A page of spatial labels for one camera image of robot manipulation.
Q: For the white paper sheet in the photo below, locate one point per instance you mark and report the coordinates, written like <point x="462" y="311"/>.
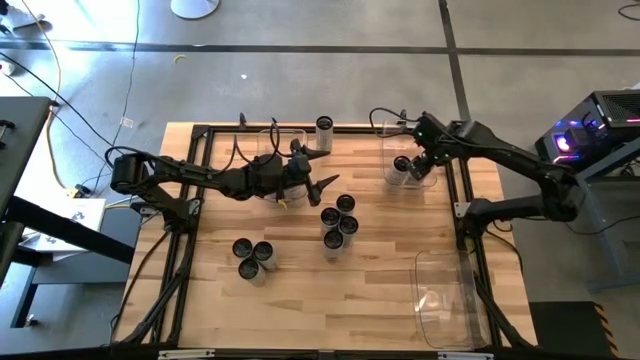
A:
<point x="95" y="209"/>

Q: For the silver aluminium bracket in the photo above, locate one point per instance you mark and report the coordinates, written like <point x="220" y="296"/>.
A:
<point x="465" y="356"/>
<point x="460" y="209"/>
<point x="185" y="354"/>

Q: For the white power strip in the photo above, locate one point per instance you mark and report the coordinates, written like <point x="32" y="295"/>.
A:
<point x="6" y="67"/>

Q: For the black computer with coloured lights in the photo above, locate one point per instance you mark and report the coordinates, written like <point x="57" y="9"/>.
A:
<point x="615" y="115"/>

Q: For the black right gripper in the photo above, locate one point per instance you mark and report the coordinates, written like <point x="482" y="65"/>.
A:
<point x="432" y="140"/>

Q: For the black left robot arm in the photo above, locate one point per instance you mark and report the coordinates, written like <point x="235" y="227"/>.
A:
<point x="200" y="175"/>

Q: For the Tropical Vibe Celsius can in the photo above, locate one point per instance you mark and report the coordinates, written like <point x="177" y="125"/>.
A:
<point x="401" y="163"/>
<point x="325" y="123"/>
<point x="242" y="247"/>

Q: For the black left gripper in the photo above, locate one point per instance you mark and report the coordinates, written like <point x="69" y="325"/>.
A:
<point x="285" y="175"/>

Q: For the grey metal computer stand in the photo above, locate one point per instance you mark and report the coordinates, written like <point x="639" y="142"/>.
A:
<point x="607" y="167"/>

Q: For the yellow tape scrap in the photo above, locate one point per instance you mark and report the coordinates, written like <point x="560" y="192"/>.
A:
<point x="175" y="59"/>

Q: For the yellow tag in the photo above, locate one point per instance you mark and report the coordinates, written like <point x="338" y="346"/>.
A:
<point x="283" y="204"/>

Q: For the black box with hazard stripes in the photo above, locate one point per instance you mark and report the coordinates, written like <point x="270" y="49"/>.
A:
<point x="565" y="330"/>

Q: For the person's shoe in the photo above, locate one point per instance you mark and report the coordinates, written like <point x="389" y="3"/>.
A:
<point x="27" y="20"/>

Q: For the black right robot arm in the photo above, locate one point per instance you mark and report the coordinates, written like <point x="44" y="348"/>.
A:
<point x="510" y="155"/>

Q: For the dark grey desk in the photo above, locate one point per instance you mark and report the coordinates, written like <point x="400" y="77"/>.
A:
<point x="20" y="130"/>

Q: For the black clamp post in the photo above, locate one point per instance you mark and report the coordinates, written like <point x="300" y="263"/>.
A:
<point x="403" y="117"/>
<point x="242" y="118"/>

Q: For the small clear label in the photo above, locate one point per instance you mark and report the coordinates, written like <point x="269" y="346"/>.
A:
<point x="127" y="122"/>

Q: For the clear plastic bin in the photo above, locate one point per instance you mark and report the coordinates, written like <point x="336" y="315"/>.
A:
<point x="267" y="145"/>
<point x="395" y="145"/>
<point x="445" y="300"/>

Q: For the white round pedestal base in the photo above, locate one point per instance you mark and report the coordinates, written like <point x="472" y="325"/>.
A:
<point x="195" y="7"/>

